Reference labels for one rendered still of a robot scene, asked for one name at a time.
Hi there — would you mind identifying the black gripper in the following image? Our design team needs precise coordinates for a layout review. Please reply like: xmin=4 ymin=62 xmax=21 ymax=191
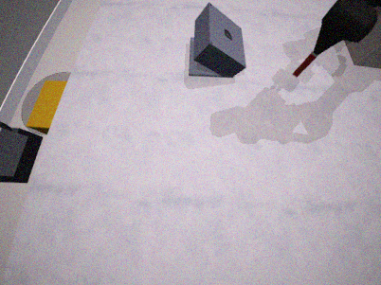
xmin=314 ymin=0 xmax=381 ymax=55

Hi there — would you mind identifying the dark red peg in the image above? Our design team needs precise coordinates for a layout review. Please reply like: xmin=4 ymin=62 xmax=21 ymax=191
xmin=293 ymin=49 xmax=317 ymax=77

